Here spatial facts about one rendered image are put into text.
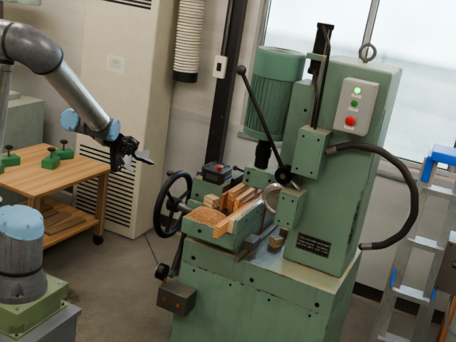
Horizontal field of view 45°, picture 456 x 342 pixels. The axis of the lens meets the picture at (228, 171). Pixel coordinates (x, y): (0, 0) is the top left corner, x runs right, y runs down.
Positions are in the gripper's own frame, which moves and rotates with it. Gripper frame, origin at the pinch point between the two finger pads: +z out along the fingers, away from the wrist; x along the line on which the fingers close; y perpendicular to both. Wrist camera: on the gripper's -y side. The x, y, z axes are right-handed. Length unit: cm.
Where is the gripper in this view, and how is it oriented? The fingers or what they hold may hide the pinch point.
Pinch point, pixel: (144, 169)
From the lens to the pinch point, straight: 231.3
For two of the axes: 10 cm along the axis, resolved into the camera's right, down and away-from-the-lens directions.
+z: 7.9, 5.7, -2.3
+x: 4.3, -2.3, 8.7
